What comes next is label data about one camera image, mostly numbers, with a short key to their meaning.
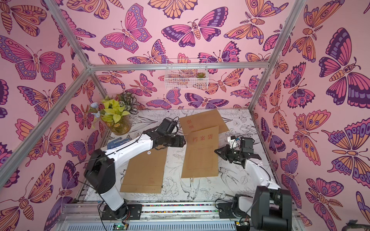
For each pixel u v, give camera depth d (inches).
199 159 35.3
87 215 29.1
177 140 30.1
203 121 44.6
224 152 29.3
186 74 37.5
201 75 36.3
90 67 36.2
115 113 34.7
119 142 39.5
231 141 31.6
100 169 17.9
